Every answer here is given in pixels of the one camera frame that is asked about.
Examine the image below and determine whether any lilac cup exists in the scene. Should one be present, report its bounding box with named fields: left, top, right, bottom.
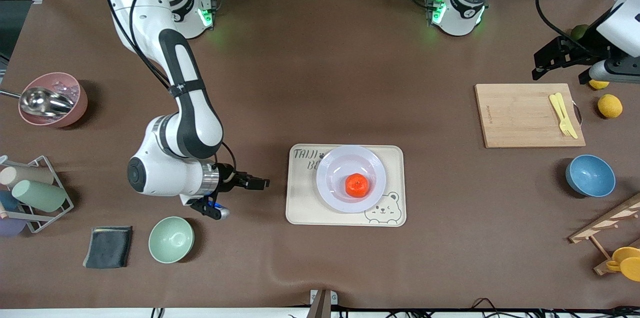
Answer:
left=0, top=215, right=27, bottom=237

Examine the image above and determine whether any yellow plastic fork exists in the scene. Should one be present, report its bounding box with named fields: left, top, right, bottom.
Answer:
left=555, top=93, right=574, bottom=137

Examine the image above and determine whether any blue bowl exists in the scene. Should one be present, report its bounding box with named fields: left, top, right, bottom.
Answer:
left=565, top=154, right=616, bottom=198

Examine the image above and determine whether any wooden cutting board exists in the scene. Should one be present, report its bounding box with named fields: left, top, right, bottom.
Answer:
left=474, top=83, right=586, bottom=149

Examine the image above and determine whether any pale green bowl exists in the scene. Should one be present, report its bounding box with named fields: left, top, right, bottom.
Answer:
left=148, top=216, right=195, bottom=264

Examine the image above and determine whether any grey wire cup rack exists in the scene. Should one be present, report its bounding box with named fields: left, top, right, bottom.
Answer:
left=0, top=155, right=75, bottom=234

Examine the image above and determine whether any pink bowl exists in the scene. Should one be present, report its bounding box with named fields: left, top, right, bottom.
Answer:
left=18, top=72, right=89, bottom=129

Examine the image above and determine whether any mint green cup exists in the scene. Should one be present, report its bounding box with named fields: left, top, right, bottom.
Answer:
left=11, top=179, right=67, bottom=213

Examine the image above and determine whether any metal table edge bracket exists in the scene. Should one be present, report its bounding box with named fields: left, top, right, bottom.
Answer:
left=306, top=289, right=339, bottom=318

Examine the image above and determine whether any shiny metal scoop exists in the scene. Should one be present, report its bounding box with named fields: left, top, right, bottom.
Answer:
left=0, top=87, right=75, bottom=118

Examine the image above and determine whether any white round plate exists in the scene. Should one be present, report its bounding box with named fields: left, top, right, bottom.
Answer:
left=316, top=146, right=387, bottom=213

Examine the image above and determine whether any beige cup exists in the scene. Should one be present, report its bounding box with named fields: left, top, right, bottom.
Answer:
left=0, top=165, right=55, bottom=188

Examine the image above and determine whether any yellow plastic fork and knife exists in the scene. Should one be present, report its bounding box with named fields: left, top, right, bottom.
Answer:
left=549, top=94, right=579, bottom=139

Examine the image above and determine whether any blue cup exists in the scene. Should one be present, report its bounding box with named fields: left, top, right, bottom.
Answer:
left=0, top=190, right=21, bottom=212

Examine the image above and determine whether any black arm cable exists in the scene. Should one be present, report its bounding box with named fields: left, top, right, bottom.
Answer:
left=535, top=0, right=597, bottom=53
left=102, top=0, right=239, bottom=169

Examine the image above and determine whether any orange mandarin fruit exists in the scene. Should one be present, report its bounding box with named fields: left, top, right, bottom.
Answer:
left=346, top=174, right=370, bottom=198

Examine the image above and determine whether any dark grey folded cloth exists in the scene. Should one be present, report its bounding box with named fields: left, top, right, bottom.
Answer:
left=82, top=226, right=133, bottom=269

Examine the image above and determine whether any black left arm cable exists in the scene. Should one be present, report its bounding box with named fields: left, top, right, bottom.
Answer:
left=535, top=0, right=597, bottom=53

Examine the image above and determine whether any wooden hanging rack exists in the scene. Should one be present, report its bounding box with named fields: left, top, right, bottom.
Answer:
left=568, top=193, right=640, bottom=276

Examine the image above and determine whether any cream bear print tray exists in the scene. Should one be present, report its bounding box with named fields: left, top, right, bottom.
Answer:
left=285, top=144, right=407, bottom=227

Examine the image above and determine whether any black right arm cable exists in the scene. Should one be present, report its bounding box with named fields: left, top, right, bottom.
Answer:
left=102, top=0, right=239, bottom=169

